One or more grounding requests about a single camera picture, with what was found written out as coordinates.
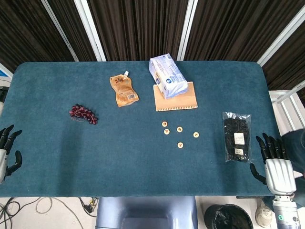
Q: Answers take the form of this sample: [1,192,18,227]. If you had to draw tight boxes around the dark red grape bunch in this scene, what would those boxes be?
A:
[69,104,99,125]

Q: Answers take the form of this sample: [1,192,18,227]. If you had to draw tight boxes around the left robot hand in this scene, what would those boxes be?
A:
[0,124,23,184]

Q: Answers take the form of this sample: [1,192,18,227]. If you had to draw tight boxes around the white frame post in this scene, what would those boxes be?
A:
[256,4,305,67]
[40,0,80,62]
[73,0,107,62]
[177,0,199,62]

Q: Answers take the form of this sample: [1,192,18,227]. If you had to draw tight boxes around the black trash bin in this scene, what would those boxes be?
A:
[203,204,254,229]

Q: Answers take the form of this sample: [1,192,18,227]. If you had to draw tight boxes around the teal table cloth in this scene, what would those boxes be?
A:
[0,61,294,198]

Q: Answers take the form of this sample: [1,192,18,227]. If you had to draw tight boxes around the black power plug cable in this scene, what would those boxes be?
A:
[78,197,100,218]

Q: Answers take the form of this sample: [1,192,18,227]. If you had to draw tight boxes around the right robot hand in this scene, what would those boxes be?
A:
[249,133,297,194]

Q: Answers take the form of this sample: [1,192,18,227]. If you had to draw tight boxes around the orange spout pouch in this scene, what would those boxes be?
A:
[109,70,140,107]

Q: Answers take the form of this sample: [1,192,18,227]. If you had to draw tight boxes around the white blue tissue pack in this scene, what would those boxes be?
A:
[149,52,189,100]

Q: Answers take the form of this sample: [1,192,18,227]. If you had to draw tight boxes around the white floor cable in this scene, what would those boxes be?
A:
[35,197,84,229]

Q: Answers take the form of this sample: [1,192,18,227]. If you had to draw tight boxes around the white frame with blue label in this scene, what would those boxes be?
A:
[0,62,14,83]

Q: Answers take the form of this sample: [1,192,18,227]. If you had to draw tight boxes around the black gloves in plastic bag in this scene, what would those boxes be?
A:
[222,111,253,164]

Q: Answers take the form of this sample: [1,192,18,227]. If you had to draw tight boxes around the kraft spiral notebook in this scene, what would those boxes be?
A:
[153,81,199,112]

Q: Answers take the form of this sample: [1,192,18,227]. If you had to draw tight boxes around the white sneaker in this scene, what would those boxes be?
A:
[255,199,273,228]

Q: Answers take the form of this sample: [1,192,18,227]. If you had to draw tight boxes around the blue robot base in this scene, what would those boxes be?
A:
[95,196,199,229]

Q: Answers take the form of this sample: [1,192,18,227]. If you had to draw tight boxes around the white metal rack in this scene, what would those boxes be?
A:
[268,80,305,156]

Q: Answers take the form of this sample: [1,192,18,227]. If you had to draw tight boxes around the person in dark clothes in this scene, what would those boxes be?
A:
[280,129,305,178]

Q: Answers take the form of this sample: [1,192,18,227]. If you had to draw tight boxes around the dark brown curtain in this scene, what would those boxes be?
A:
[0,0,305,91]

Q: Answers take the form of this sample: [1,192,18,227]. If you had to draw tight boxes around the black floor cables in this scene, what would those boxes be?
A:
[0,197,22,229]

